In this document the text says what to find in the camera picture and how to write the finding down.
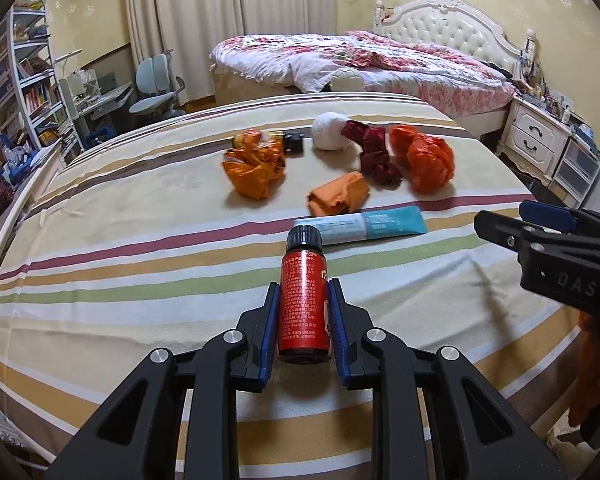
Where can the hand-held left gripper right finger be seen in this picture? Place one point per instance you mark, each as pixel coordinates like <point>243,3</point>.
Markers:
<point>339,340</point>

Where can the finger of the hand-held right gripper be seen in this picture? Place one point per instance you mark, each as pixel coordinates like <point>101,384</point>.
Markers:
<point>550,217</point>
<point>500,230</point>

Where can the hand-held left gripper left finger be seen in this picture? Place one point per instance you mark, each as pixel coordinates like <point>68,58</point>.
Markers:
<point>270,340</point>

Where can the red small bottle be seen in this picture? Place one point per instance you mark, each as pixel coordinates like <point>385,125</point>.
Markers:
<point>302,300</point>

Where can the white paper ball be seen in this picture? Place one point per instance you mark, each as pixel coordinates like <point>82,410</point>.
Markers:
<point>330,130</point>

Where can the yellow bottle with black cap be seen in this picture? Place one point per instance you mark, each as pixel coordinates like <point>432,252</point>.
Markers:
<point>295,141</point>

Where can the person's right forearm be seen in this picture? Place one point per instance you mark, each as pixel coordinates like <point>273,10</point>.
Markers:
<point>592,370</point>

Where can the clear plastic drawer unit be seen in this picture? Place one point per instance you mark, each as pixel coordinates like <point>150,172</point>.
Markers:
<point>577,170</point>

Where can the white nightstand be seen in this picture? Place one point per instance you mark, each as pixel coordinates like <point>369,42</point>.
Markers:
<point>530,140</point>

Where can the orange plastic bag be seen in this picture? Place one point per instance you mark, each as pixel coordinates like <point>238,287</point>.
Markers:
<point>425,160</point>

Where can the clutter of small bottles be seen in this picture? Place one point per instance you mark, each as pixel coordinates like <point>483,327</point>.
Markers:
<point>545,100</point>

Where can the white toothpaste tube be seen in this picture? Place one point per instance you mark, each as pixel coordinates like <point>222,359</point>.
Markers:
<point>370,225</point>

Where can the orange paper wrapper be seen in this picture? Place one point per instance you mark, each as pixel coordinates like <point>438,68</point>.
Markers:
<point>340,192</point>

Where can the dark red crumpled cloth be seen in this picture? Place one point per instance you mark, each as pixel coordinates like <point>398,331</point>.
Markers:
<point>372,152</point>

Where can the crumpled orange packet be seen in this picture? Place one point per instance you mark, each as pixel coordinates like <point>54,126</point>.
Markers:
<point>255,170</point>

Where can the white upholstered bed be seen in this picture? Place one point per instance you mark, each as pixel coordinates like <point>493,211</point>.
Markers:
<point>455,25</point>

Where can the pink floral duvet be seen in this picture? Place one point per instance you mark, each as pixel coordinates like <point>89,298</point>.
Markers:
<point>290,57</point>

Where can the light blue desk chair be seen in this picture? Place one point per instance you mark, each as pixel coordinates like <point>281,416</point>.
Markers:
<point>155,85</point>

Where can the grey study desk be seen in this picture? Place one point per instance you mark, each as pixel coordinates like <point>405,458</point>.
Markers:
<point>105,102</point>

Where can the white desk lamp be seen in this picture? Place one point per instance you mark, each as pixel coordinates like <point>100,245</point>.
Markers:
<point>67,90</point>

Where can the white bookshelf with books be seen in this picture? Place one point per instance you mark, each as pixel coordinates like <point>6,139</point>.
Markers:
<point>30,85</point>

